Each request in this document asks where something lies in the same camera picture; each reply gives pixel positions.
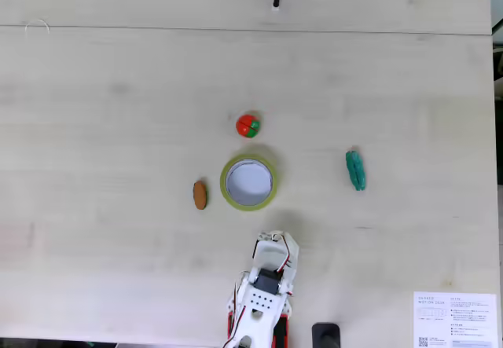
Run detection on red toy strawberry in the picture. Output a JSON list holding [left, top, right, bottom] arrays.
[[235, 110, 263, 140]]

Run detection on yellowish packing tape roll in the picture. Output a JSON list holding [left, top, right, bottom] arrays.
[[218, 152, 279, 212]]

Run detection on white printed paper sheet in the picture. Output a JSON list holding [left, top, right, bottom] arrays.
[[413, 291, 497, 348]]

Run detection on black pole with clamp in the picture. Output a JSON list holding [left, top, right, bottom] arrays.
[[312, 322, 341, 348]]

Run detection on green toy cucumber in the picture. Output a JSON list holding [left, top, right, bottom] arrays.
[[344, 148, 369, 192]]

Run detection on thin white wire loop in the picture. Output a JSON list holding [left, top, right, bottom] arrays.
[[24, 18, 51, 41]]

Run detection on brown toy hamburger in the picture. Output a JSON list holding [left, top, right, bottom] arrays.
[[193, 180, 209, 211]]

